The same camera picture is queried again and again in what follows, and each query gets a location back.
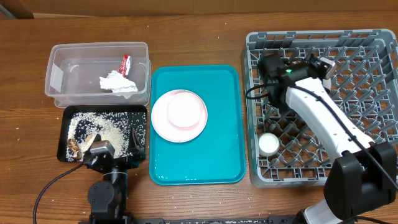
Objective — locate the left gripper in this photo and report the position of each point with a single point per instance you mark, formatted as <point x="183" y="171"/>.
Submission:
<point x="136" y="151"/>

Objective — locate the rice and food scraps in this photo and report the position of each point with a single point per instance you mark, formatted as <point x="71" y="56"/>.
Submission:
<point x="114" y="127"/>

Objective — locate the pink plate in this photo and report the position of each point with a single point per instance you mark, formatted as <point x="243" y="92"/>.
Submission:
<point x="165" y="129"/>

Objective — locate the white napkin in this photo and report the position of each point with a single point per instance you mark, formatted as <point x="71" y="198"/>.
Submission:
<point x="117" y="83"/>

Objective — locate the red snack wrapper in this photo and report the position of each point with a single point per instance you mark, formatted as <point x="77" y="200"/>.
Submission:
<point x="125" y="66"/>

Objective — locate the pink bowl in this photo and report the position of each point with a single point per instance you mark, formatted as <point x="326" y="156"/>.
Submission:
<point x="184" y="110"/>

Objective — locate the white cup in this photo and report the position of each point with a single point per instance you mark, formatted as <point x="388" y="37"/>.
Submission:
<point x="268" y="144"/>

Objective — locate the grey bowl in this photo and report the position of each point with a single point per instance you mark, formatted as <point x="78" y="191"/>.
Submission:
<point x="327" y="84"/>

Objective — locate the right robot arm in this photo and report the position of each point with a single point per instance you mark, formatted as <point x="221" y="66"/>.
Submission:
<point x="363" y="172"/>

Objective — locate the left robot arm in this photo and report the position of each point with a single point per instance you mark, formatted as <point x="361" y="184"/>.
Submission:
<point x="108" y="197"/>

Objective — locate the grey dishwasher rack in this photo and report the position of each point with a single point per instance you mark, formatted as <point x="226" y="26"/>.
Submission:
<point x="364" y="87"/>

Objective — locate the black tray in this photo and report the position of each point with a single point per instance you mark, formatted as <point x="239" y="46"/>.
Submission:
<point x="69" y="111"/>

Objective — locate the clear plastic bin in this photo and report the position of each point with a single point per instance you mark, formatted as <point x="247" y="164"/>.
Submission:
<point x="74" y="71"/>

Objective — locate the teal serving tray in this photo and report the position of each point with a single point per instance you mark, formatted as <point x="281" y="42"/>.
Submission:
<point x="217" y="154"/>

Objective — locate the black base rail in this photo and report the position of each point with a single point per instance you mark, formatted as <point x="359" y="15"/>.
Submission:
<point x="272" y="219"/>

